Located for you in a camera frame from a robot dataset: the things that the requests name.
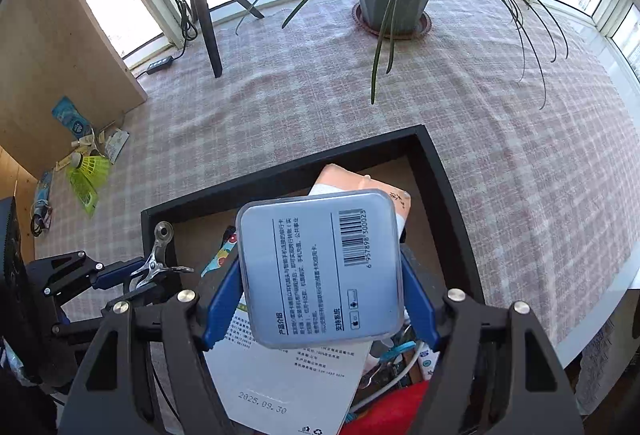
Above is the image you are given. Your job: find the white small packet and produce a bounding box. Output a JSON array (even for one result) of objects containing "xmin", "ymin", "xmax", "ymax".
[{"xmin": 102, "ymin": 127, "xmax": 130, "ymax": 164}]

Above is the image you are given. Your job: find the black cable coil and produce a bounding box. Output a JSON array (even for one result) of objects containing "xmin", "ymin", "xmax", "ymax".
[{"xmin": 29, "ymin": 206, "xmax": 54, "ymax": 239}]

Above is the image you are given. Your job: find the yellow-green shuttlecock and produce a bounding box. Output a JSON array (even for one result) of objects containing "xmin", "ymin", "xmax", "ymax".
[{"xmin": 68, "ymin": 152, "xmax": 114, "ymax": 190}]

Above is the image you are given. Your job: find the red packet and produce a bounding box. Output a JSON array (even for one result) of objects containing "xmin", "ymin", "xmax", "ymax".
[{"xmin": 340, "ymin": 379, "xmax": 432, "ymax": 435}]

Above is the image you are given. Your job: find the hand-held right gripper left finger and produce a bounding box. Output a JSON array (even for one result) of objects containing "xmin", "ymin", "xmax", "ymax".
[{"xmin": 57, "ymin": 255, "xmax": 244, "ymax": 435}]

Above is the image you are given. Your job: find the wooden slatted panel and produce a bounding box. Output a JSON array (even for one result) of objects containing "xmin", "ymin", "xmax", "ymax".
[{"xmin": 0, "ymin": 145, "xmax": 39, "ymax": 202}]

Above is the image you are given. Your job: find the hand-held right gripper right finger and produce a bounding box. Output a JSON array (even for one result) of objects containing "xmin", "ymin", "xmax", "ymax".
[{"xmin": 399, "ymin": 245, "xmax": 586, "ymax": 435}]

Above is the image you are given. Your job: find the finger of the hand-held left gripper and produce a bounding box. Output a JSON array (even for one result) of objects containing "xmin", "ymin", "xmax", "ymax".
[
  {"xmin": 51, "ymin": 282, "xmax": 183, "ymax": 343},
  {"xmin": 26, "ymin": 251, "xmax": 151, "ymax": 297}
]

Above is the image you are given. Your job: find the brown plant saucer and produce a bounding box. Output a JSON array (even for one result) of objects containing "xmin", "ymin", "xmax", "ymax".
[{"xmin": 351, "ymin": 2, "xmax": 432, "ymax": 37}]

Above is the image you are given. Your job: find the orange tissue pack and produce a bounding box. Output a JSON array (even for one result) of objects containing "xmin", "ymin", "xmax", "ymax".
[{"xmin": 307, "ymin": 164, "xmax": 412, "ymax": 244}]

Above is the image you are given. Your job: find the yellow-green packet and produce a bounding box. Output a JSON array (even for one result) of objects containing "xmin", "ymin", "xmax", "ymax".
[{"xmin": 67, "ymin": 167, "xmax": 101, "ymax": 219}]

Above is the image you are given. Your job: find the blue flat packet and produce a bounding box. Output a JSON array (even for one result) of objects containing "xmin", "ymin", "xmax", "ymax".
[{"xmin": 32, "ymin": 172, "xmax": 54, "ymax": 206}]

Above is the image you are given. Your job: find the blue snack packet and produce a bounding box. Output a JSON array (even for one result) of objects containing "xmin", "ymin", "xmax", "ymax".
[{"xmin": 51, "ymin": 96, "xmax": 94, "ymax": 141}]

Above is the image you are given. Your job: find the white cardboard box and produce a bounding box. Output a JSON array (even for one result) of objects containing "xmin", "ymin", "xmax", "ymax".
[{"xmin": 205, "ymin": 292, "xmax": 374, "ymax": 435}]

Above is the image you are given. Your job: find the fruit print hand cream tube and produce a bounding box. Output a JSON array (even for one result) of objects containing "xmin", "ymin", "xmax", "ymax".
[{"xmin": 200, "ymin": 226, "xmax": 240, "ymax": 279}]

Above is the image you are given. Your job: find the white dotted small box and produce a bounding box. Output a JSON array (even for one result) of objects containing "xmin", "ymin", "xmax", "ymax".
[{"xmin": 419, "ymin": 347, "xmax": 436, "ymax": 382}]

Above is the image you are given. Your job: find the black storage box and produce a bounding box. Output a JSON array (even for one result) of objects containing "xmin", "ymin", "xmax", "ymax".
[{"xmin": 141, "ymin": 125, "xmax": 486, "ymax": 435}]

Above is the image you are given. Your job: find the plaid tablecloth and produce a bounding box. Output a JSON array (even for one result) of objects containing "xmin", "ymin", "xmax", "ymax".
[{"xmin": 34, "ymin": 0, "xmax": 640, "ymax": 362}]

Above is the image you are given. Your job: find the grey square case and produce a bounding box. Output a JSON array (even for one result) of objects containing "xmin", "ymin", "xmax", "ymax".
[{"xmin": 235, "ymin": 190, "xmax": 406, "ymax": 350}]

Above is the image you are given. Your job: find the metal spring clip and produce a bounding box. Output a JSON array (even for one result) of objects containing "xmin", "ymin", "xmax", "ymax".
[{"xmin": 129, "ymin": 221, "xmax": 195, "ymax": 291}]

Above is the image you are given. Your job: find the black inline controller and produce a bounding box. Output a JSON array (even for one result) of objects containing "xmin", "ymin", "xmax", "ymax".
[{"xmin": 146, "ymin": 56, "xmax": 176, "ymax": 76}]

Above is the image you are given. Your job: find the blue clothespin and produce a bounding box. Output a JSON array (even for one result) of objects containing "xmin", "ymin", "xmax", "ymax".
[{"xmin": 377, "ymin": 340, "xmax": 419, "ymax": 364}]

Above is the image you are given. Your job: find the black tripod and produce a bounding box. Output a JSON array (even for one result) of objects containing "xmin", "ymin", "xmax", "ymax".
[{"xmin": 167, "ymin": 0, "xmax": 266, "ymax": 78}]

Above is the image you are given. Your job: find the black power cable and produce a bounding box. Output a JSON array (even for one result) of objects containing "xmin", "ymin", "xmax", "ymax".
[{"xmin": 152, "ymin": 0, "xmax": 199, "ymax": 66}]

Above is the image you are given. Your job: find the white cable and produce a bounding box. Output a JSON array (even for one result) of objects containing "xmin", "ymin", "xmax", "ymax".
[{"xmin": 350, "ymin": 350, "xmax": 427, "ymax": 412}]

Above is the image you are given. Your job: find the large wooden board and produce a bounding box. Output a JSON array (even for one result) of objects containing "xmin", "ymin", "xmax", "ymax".
[{"xmin": 0, "ymin": 0, "xmax": 149, "ymax": 182}]

